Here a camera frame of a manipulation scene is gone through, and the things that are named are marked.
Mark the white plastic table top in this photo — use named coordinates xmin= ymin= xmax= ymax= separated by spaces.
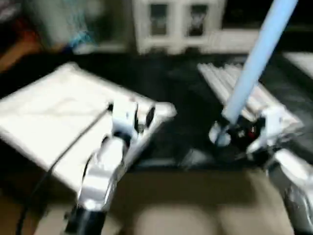
xmin=0 ymin=62 xmax=178 ymax=194

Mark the black mat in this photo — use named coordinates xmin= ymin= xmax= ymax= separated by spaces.
xmin=0 ymin=49 xmax=313 ymax=172

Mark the white glass-door cabinet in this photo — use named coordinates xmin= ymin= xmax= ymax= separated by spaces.
xmin=131 ymin=0 xmax=226 ymax=55

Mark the teal and white pole tool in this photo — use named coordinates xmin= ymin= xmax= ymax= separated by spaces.
xmin=68 ymin=27 xmax=97 ymax=50

